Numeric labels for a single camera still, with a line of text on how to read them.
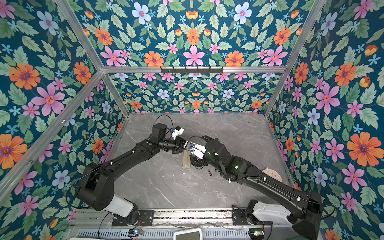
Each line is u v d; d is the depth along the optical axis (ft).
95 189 1.43
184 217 2.46
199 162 1.97
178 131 2.57
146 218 2.41
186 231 2.18
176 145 2.31
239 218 2.40
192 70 3.02
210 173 2.90
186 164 2.36
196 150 1.84
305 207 1.28
